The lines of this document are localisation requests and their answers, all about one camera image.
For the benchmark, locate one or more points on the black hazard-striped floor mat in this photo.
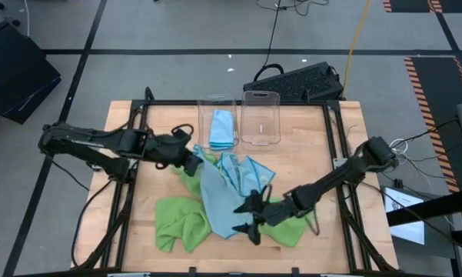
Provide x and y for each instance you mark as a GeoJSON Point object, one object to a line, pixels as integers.
{"type": "Point", "coordinates": [411, 4]}
{"type": "Point", "coordinates": [438, 100]}

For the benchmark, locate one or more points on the light blue microfiber towel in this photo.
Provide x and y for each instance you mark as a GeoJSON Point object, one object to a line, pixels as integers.
{"type": "Point", "coordinates": [221, 129]}
{"type": "Point", "coordinates": [253, 175]}
{"type": "Point", "coordinates": [219, 200]}

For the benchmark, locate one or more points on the white display screen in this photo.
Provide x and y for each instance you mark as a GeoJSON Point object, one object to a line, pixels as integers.
{"type": "Point", "coordinates": [409, 231]}

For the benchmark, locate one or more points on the clear plastic bin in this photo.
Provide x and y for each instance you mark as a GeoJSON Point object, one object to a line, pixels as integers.
{"type": "Point", "coordinates": [260, 115]}
{"type": "Point", "coordinates": [205, 123]}

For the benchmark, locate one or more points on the green microfiber towel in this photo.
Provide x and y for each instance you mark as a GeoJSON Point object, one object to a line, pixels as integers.
{"type": "Point", "coordinates": [288, 232]}
{"type": "Point", "coordinates": [190, 184]}
{"type": "Point", "coordinates": [177, 227]}

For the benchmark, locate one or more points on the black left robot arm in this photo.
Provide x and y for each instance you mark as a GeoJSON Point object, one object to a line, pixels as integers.
{"type": "Point", "coordinates": [100, 140]}

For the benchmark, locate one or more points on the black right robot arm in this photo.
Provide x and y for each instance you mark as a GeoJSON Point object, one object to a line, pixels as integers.
{"type": "Point", "coordinates": [330, 181]}

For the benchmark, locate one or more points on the black stand beam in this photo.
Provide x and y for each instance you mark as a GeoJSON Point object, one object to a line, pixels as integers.
{"type": "Point", "coordinates": [446, 204]}

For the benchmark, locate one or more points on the black table edge bracket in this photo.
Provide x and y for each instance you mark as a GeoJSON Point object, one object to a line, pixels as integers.
{"type": "Point", "coordinates": [192, 271]}

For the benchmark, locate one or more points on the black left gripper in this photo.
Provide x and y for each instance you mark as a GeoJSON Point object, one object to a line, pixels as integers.
{"type": "Point", "coordinates": [173, 148]}

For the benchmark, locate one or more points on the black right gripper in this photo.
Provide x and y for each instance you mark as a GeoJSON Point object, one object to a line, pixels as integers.
{"type": "Point", "coordinates": [273, 213]}

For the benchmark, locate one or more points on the black equipment case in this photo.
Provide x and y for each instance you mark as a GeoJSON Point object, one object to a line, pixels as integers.
{"type": "Point", "coordinates": [15, 77]}

